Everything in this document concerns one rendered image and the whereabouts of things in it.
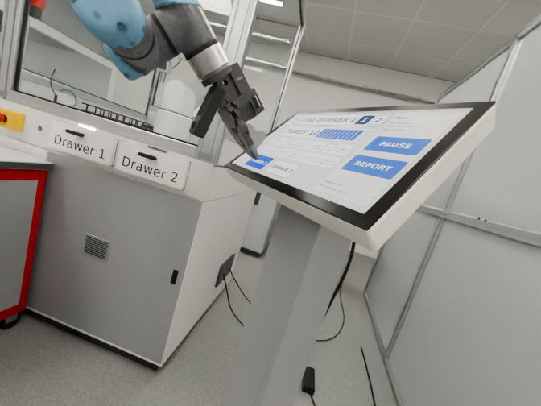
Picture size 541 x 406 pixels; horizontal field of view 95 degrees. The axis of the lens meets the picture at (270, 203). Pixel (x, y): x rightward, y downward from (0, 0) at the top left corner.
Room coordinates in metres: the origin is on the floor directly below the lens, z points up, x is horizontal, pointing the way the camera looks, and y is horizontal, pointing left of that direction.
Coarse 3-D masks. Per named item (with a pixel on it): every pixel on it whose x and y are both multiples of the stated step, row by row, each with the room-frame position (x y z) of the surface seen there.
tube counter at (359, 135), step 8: (320, 128) 0.64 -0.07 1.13; (328, 128) 0.62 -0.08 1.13; (336, 128) 0.60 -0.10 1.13; (304, 136) 0.64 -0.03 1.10; (312, 136) 0.62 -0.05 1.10; (320, 136) 0.60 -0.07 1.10; (328, 136) 0.58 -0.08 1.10; (336, 136) 0.56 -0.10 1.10; (344, 136) 0.55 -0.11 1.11; (352, 136) 0.53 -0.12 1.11; (360, 136) 0.51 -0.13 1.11; (368, 136) 0.50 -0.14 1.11
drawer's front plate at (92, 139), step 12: (60, 132) 0.98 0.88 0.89; (84, 132) 0.97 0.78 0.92; (48, 144) 0.99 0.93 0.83; (60, 144) 0.98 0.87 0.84; (72, 144) 0.97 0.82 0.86; (84, 144) 0.97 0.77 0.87; (96, 144) 0.96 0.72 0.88; (108, 144) 0.96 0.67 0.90; (84, 156) 0.97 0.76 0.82; (96, 156) 0.96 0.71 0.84; (108, 156) 0.95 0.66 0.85
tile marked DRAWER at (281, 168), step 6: (276, 162) 0.59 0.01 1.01; (282, 162) 0.58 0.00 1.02; (288, 162) 0.56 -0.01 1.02; (270, 168) 0.58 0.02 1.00; (276, 168) 0.56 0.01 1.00; (282, 168) 0.55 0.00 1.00; (288, 168) 0.54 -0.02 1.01; (294, 168) 0.52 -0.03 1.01; (276, 174) 0.54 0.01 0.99; (282, 174) 0.53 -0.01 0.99; (288, 174) 0.52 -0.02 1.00
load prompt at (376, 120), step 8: (304, 120) 0.74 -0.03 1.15; (312, 120) 0.71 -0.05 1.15; (320, 120) 0.68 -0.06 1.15; (328, 120) 0.66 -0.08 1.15; (336, 120) 0.64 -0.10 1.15; (344, 120) 0.62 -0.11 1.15; (352, 120) 0.59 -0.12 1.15; (360, 120) 0.58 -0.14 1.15; (368, 120) 0.56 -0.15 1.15; (376, 120) 0.54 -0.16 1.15; (384, 120) 0.53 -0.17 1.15
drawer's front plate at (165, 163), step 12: (120, 144) 0.95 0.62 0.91; (132, 144) 0.94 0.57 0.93; (120, 156) 0.95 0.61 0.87; (132, 156) 0.94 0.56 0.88; (156, 156) 0.93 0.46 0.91; (168, 156) 0.92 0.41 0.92; (120, 168) 0.95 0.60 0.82; (132, 168) 0.94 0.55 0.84; (144, 168) 0.93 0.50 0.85; (156, 168) 0.93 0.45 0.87; (168, 168) 0.92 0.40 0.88; (180, 168) 0.91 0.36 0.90; (156, 180) 0.93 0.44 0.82; (168, 180) 0.92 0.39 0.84; (180, 180) 0.91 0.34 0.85
